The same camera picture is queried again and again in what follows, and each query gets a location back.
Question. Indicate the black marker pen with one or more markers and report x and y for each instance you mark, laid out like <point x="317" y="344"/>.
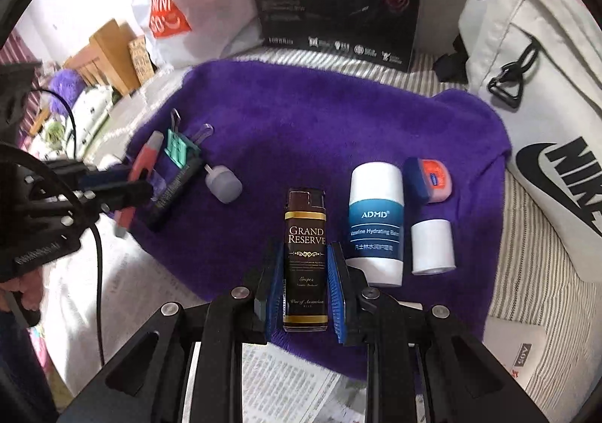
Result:
<point x="169" y="197"/>

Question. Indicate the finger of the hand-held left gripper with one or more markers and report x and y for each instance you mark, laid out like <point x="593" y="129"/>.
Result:
<point x="122" y="197"/>
<point x="106" y="176"/>

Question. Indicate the black and gold lighter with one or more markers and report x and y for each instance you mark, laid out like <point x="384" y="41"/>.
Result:
<point x="305" y="253"/>

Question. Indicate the black product box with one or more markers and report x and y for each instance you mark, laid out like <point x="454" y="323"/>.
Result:
<point x="291" y="4"/>

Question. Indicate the white charger plug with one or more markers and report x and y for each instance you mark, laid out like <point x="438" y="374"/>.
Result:
<point x="225" y="183"/>

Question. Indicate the green binder clip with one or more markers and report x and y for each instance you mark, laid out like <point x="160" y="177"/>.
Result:
<point x="178" y="148"/>

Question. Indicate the small picture frame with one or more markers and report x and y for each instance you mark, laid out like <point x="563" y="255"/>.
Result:
<point x="140" y="58"/>

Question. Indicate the pink and grey utility knife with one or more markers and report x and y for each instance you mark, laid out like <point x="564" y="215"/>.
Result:
<point x="141" y="164"/>

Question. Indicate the person's left hand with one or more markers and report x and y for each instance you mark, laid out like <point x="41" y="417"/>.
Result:
<point x="21" y="286"/>

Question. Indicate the beige waist bag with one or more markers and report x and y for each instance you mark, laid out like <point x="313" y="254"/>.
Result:
<point x="541" y="122"/>

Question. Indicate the white and blue balm tube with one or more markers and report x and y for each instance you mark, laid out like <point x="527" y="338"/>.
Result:
<point x="376" y="197"/>

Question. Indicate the white spotted pillow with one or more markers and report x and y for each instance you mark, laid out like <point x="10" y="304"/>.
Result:
<point x="94" y="112"/>

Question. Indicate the white tape roll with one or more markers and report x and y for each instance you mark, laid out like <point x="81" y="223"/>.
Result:
<point x="432" y="244"/>

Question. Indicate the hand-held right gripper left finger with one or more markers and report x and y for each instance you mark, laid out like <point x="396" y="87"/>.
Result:
<point x="274" y="293"/>

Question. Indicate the purple towel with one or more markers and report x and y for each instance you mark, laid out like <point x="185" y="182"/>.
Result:
<point x="282" y="131"/>

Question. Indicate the white shopping bag red logo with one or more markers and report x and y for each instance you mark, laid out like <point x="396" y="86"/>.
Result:
<point x="211" y="4"/>

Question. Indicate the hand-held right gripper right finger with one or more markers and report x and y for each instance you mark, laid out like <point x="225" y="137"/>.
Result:
<point x="336" y="293"/>

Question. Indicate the purple plush toy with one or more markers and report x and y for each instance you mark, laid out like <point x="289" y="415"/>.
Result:
<point x="66" y="89"/>

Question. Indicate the newspaper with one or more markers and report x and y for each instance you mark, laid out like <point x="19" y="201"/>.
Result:
<point x="282" y="385"/>

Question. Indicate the wooden headboard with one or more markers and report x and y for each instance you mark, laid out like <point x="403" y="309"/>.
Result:
<point x="108" y="51"/>

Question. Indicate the pink jar with blue lid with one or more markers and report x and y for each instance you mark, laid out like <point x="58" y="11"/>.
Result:
<point x="435" y="178"/>

